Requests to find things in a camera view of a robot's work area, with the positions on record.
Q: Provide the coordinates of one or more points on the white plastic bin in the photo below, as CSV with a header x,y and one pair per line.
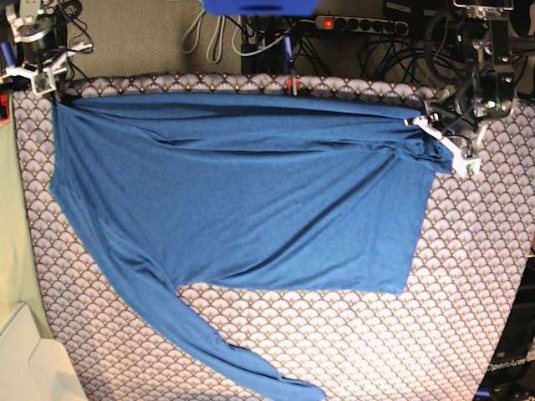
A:
x,y
33,367

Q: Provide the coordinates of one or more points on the red and grey clamp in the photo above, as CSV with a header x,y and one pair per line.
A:
x,y
293,85

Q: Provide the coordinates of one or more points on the blue box overhead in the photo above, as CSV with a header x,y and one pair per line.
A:
x,y
261,7

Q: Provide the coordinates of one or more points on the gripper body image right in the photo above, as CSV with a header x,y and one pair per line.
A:
x,y
465,123

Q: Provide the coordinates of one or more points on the robot arm image right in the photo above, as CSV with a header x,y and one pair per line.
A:
x,y
485,90

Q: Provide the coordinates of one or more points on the black power strip red switch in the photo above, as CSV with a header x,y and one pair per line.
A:
x,y
361,25

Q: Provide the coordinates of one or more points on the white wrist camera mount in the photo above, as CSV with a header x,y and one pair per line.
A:
x,y
464,159
42,79

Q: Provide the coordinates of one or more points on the black OpenArm base box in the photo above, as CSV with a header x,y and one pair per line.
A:
x,y
510,374

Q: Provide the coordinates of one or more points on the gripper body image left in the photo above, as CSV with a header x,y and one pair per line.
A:
x,y
40,47

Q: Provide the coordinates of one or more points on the blue T-shirt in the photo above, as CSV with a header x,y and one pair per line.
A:
x,y
242,191

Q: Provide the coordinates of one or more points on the blue-handled clamp left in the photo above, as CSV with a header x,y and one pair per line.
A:
x,y
8,54

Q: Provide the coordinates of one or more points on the patterned fan-print tablecloth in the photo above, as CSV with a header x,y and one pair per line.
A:
x,y
435,341

